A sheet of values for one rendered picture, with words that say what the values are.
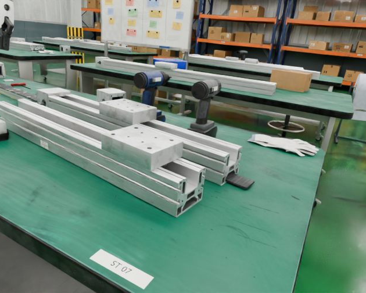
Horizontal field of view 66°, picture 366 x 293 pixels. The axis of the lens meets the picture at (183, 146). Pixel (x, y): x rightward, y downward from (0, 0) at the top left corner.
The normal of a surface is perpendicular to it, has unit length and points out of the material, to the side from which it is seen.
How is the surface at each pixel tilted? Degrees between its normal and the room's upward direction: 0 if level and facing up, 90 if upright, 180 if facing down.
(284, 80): 89
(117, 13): 90
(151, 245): 0
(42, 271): 0
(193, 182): 90
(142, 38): 90
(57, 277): 0
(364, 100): 104
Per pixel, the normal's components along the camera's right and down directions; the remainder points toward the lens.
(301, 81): -0.54, 0.24
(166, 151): 0.80, 0.28
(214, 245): 0.08, -0.93
